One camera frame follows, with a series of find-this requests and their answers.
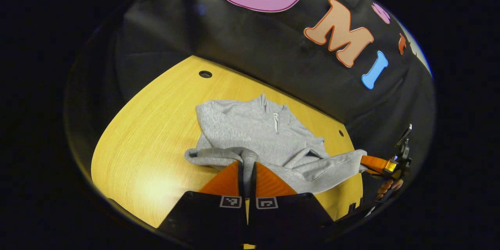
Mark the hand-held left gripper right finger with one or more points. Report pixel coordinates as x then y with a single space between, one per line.
289 215

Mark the grey zip-neck sweatshirt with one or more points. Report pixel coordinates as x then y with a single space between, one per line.
265 133

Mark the black backdrop cloth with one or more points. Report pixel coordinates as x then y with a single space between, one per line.
254 35

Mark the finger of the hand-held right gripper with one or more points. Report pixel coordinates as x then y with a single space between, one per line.
375 163

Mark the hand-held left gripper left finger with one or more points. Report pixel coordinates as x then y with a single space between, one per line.
207 215

